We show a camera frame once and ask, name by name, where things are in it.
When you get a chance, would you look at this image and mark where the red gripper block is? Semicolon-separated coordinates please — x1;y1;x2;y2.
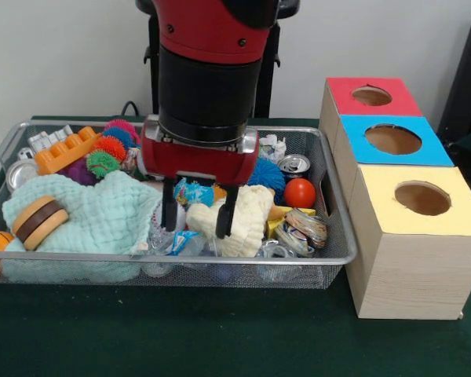
140;115;261;240

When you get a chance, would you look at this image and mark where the cream yellow cloth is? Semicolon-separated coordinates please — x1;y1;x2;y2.
185;184;276;258

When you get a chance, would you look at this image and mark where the shallow mesh bin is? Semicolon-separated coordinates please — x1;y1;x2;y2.
0;119;359;291

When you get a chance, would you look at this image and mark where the wooden box with three holes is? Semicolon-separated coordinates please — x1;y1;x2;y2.
319;77;471;321

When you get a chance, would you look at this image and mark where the blue globe ball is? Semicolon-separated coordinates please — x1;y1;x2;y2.
173;178;217;207

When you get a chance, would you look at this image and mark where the blue spiky ball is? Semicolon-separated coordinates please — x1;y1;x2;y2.
247;157;287;188

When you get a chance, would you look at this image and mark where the mint green cloth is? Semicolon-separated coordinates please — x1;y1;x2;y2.
2;169;166;284

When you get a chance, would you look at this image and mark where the crumpled paper ball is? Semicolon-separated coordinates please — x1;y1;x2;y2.
258;134;287;162

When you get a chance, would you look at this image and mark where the red ball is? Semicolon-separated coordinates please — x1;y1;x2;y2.
284;178;317;209

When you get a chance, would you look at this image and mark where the crushed colourful can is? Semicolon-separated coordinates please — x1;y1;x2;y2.
275;207;328;258

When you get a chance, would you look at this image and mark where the silver drink can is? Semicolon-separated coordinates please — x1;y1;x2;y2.
278;153;312;181

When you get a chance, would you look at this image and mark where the dark green table cloth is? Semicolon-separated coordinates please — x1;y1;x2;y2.
0;114;471;377

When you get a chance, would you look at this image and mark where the orange toy brick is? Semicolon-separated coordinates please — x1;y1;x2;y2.
34;126;103;177

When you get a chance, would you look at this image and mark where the toy hamburger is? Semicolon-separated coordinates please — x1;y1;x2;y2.
11;195;70;251

